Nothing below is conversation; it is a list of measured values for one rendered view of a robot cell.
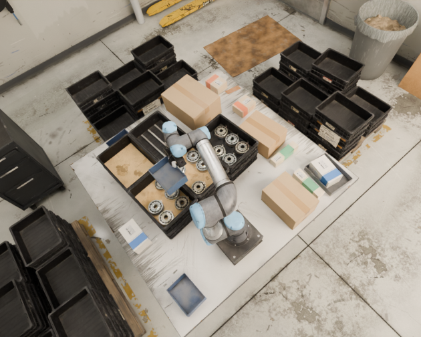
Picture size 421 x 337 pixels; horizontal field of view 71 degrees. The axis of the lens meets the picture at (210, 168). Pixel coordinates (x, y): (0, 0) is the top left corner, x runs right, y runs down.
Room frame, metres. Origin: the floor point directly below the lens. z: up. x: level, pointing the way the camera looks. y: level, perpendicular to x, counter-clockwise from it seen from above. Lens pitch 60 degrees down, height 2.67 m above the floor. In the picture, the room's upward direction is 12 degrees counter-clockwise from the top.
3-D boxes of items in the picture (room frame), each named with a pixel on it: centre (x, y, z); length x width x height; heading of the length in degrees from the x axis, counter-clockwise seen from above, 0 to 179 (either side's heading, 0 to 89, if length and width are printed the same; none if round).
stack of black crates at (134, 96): (2.31, 0.52, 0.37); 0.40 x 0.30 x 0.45; 119
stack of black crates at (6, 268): (0.77, 1.78, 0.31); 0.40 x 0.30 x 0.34; 29
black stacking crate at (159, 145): (1.40, 0.33, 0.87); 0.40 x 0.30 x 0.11; 34
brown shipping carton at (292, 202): (0.73, -0.48, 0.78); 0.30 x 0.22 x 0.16; 29
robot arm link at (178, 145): (0.91, 0.13, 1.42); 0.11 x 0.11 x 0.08; 13
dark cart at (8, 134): (1.81, 1.84, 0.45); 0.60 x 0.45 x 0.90; 29
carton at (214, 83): (1.98, -0.21, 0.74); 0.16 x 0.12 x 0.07; 34
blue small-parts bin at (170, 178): (0.93, 0.26, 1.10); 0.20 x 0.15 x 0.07; 30
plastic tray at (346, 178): (0.89, -0.82, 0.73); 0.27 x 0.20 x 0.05; 23
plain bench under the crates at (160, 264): (1.14, 0.05, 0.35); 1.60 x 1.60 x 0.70; 29
